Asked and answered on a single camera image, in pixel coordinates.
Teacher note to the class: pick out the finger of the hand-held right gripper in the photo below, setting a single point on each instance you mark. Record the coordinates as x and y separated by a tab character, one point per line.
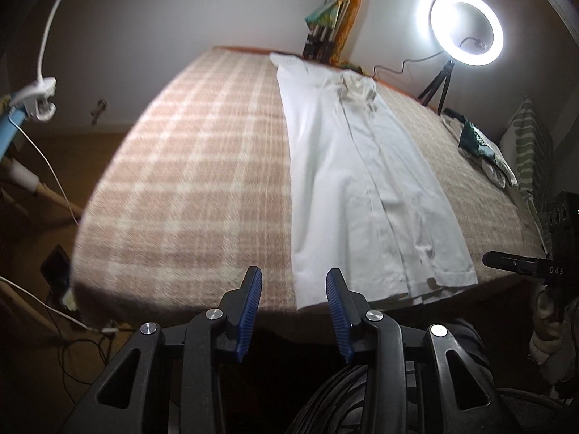
511	262

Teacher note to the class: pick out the pink plaid bed blanket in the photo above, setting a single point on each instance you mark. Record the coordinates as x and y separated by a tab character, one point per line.
181	167

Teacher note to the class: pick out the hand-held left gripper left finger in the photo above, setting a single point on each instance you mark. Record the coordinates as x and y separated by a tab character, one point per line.
250	312

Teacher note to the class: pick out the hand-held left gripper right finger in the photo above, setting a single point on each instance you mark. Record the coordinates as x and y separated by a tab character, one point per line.
338	316

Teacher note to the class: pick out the white garment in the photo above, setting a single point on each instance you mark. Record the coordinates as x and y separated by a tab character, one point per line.
339	181

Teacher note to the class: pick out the green striped pillow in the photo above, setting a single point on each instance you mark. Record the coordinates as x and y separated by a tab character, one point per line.
524	144

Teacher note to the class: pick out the colourful hanging cloth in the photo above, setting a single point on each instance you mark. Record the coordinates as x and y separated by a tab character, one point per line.
337	9

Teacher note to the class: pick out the green white patterned cloth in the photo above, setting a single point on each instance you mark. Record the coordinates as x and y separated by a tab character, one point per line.
479	142

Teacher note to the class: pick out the wooden chair leg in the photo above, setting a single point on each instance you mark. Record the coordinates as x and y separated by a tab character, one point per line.
54	196

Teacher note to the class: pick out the black stand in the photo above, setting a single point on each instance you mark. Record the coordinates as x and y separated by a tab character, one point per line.
316	43

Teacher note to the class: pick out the dark phone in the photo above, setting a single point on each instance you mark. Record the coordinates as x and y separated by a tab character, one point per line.
56	264

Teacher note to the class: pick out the blue chair frame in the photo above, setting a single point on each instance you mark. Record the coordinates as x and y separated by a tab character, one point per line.
11	122

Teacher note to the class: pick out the black tripod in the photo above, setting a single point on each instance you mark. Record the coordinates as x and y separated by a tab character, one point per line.
445	77

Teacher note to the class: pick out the white gooseneck clamp lamp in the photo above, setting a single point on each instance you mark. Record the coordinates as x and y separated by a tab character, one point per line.
43	49

